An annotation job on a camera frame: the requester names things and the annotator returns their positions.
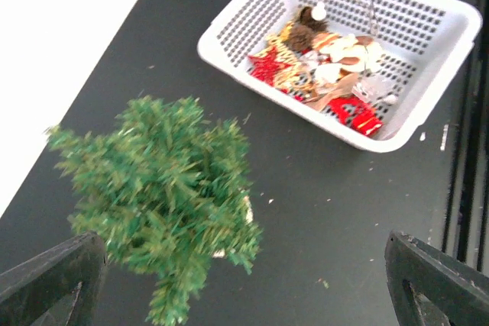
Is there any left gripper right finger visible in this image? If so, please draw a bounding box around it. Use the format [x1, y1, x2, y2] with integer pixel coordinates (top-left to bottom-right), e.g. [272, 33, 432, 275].
[384, 231, 488, 325]

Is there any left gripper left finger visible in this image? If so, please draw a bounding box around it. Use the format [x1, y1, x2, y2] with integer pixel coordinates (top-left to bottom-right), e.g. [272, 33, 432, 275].
[1, 231, 108, 325]

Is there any clear battery box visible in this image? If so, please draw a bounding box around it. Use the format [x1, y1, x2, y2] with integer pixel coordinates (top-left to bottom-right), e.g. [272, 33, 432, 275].
[352, 75, 398, 105]

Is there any small green christmas tree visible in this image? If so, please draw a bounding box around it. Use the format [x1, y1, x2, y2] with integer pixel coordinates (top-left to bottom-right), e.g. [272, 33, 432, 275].
[47, 96, 262, 325]

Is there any red gift box ornament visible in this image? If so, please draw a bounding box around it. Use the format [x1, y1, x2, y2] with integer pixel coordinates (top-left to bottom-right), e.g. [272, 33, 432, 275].
[328, 96, 384, 137]

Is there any wooden snowman ornament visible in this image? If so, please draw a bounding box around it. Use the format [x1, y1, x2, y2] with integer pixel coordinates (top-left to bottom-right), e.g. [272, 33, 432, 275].
[312, 32, 384, 85]

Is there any white perforated plastic basket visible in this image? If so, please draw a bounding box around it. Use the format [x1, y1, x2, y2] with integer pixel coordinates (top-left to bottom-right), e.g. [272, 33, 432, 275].
[197, 0, 483, 153]

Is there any red star ornament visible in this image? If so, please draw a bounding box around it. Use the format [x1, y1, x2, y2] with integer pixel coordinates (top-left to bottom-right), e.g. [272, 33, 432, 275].
[248, 46, 292, 87]

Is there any brown pine cone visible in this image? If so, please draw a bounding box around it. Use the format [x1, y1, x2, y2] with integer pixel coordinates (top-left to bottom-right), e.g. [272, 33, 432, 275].
[285, 6, 328, 52]

